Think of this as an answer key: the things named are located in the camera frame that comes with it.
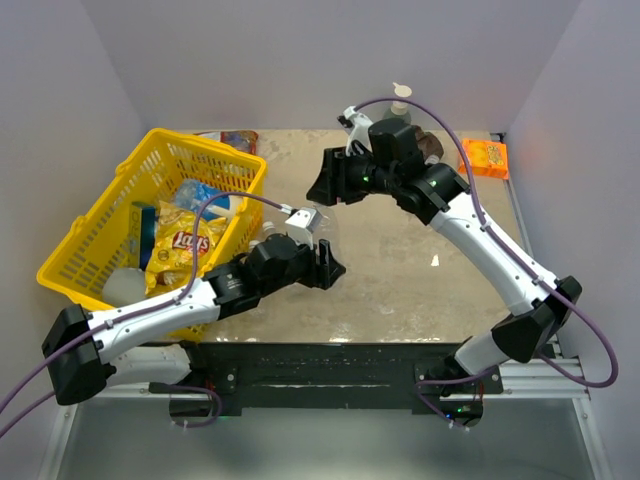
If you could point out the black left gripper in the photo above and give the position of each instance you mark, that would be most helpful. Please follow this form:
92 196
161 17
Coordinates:
323 268

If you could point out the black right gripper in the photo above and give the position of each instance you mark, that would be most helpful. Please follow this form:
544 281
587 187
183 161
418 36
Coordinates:
333 181

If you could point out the clear plastic bottle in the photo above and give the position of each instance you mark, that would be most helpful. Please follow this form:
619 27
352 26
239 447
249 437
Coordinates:
328 228

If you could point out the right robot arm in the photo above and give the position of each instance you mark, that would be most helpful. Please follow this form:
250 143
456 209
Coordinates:
384 157

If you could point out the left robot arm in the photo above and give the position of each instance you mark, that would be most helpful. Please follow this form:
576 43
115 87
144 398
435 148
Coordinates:
81 347

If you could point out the green soap pump bottle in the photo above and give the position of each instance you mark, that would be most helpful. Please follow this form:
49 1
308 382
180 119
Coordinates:
399 109

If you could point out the red snack bag behind basket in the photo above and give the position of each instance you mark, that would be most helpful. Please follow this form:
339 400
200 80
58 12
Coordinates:
241 140

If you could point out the blue white plastic package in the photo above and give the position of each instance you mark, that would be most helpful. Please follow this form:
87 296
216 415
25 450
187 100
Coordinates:
191 194

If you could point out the yellow plastic shopping basket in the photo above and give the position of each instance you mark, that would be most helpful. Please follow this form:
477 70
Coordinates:
95 245

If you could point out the orange candy box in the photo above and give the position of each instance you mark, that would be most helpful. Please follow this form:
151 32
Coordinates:
487 158

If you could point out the yellow Lays chips bag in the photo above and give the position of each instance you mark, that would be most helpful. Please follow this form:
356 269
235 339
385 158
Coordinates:
171 262

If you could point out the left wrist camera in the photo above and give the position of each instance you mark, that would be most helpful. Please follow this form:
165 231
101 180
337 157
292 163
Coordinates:
301 225

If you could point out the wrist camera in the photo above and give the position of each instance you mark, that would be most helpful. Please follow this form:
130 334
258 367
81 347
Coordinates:
301 225
357 125

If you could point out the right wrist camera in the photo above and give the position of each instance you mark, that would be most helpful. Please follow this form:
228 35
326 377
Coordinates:
357 125

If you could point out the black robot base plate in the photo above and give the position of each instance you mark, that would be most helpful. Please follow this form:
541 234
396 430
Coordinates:
228 378

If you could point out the aluminium frame rail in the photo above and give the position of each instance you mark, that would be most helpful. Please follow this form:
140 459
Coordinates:
537 380

